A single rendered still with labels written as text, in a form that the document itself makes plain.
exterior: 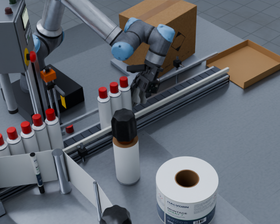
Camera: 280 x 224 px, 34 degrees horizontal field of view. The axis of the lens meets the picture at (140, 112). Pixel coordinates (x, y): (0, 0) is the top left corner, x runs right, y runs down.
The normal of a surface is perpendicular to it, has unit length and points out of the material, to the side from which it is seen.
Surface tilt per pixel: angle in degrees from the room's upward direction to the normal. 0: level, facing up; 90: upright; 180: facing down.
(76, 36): 0
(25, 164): 90
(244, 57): 0
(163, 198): 90
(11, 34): 90
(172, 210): 90
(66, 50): 0
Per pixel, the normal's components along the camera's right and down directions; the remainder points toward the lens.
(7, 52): 0.03, 0.63
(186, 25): 0.74, 0.40
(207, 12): -0.04, -0.77
